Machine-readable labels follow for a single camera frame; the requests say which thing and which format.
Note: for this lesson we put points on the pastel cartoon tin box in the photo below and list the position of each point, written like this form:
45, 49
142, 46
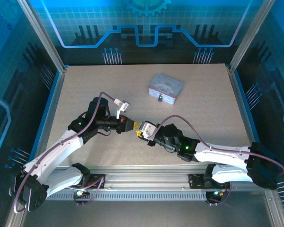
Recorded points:
165, 85

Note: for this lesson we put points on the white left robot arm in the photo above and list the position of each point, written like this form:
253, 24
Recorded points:
54, 151

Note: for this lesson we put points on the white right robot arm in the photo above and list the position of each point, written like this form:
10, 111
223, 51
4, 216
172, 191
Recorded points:
217, 154

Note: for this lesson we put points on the aluminium front rail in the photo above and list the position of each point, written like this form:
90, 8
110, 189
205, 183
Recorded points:
144, 177

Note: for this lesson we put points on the aluminium side rail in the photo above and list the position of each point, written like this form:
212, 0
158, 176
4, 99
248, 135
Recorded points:
240, 104
54, 101

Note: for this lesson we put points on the aluminium frame post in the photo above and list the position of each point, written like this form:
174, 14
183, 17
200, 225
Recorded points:
273, 208
14, 220
251, 35
41, 35

